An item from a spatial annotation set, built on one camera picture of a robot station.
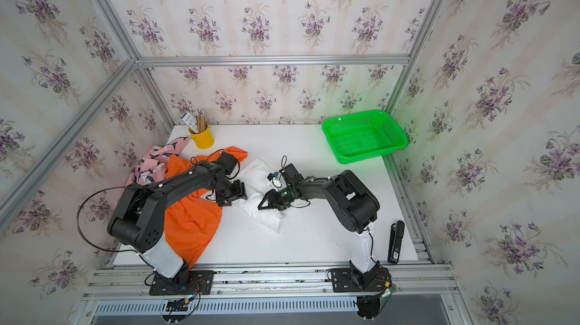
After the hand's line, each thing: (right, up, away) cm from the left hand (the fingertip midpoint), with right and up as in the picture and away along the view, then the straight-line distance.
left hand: (244, 199), depth 90 cm
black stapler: (+56, -13, -11) cm, 59 cm away
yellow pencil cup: (-23, +25, +15) cm, 37 cm away
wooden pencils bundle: (-23, +34, +14) cm, 44 cm away
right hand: (+9, -3, -2) cm, 10 cm away
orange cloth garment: (-19, -6, -4) cm, 21 cm away
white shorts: (+2, +7, +9) cm, 11 cm away
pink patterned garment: (-39, +13, +2) cm, 41 cm away
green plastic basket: (+57, +27, +25) cm, 68 cm away
